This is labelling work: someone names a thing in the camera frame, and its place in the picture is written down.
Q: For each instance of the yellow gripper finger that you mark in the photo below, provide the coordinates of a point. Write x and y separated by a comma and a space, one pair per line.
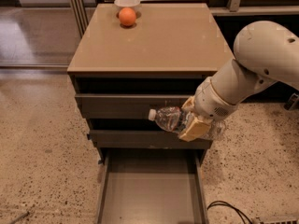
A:
196, 127
189, 104

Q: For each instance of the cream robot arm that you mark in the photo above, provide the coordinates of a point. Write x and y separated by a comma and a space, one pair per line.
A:
265, 53

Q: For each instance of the white bowl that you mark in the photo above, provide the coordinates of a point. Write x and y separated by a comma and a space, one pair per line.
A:
133, 4

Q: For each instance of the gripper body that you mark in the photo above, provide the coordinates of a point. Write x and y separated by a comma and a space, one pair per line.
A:
209, 101

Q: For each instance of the grey top drawer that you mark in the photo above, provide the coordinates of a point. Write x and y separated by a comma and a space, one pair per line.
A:
124, 106

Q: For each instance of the clear plastic water bottle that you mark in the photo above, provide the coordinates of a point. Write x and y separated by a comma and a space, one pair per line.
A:
173, 119

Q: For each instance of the orange ball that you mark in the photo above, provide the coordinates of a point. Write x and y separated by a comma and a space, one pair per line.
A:
127, 17

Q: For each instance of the grey open bottom drawer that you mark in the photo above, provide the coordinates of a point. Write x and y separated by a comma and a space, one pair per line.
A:
152, 186

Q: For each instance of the grey power strip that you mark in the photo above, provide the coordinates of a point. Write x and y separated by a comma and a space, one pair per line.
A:
276, 220

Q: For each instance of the dark object on floor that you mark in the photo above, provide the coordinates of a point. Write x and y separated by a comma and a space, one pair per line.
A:
293, 102

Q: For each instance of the grey metal rod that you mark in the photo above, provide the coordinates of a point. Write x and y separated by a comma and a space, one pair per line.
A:
18, 218

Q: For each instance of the grey middle drawer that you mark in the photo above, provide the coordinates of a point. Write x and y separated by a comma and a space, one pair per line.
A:
143, 139

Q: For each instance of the beige drawer cabinet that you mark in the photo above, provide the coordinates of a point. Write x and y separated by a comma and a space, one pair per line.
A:
170, 50

